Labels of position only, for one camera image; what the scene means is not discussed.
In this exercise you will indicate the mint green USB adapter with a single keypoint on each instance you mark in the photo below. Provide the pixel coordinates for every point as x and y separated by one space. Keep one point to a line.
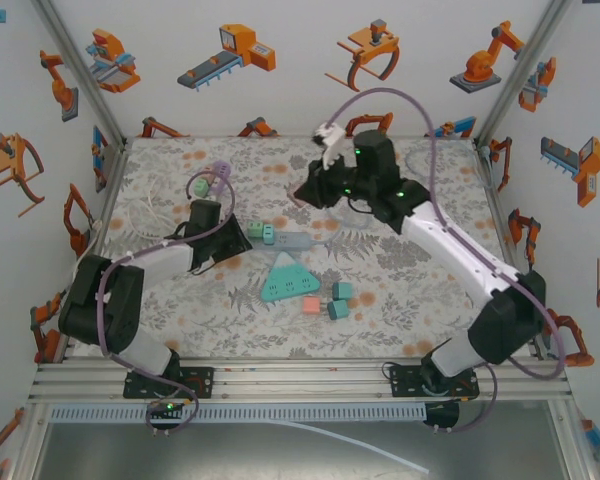
254 230
201 188

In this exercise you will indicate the teal USB adapter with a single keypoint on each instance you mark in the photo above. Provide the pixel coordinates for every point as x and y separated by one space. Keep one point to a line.
342 291
269 235
338 310

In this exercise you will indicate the purple power strip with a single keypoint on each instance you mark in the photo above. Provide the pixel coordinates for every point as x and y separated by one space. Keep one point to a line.
221 175

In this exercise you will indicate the blue-grey power strip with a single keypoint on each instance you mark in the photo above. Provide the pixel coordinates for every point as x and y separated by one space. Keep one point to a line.
292 241

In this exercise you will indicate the teal triangular power strip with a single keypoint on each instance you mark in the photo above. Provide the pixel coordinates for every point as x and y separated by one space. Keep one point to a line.
290 285

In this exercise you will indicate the salmon pink USB adapter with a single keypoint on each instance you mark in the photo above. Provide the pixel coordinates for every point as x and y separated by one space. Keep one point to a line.
311 306

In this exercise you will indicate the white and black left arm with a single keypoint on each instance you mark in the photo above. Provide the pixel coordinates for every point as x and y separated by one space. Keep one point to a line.
125 310

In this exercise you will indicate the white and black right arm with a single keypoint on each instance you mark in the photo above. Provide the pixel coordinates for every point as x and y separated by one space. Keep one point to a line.
445 251

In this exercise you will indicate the pale pink USB adapter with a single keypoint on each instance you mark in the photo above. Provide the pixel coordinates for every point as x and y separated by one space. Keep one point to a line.
208 177

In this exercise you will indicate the floral tablecloth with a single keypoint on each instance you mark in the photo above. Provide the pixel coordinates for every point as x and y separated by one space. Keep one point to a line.
380 325

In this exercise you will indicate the black controller box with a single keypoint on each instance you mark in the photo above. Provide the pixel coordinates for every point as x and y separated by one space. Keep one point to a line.
442 415
164 411

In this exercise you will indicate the grey metal base panel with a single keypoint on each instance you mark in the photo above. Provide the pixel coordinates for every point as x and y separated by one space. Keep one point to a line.
180 455

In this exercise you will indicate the aluminium side rail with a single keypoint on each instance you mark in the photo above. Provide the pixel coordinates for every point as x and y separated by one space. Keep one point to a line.
505 225
102 225

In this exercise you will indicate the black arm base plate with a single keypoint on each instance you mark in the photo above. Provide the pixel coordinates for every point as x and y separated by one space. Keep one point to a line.
405 381
200 382

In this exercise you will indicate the wide aluminium mounting rail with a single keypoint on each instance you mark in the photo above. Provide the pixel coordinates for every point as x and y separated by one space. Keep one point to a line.
300 385

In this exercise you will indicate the aluminium frame post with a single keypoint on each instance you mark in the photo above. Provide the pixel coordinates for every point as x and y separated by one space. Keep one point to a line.
522 75
80 75

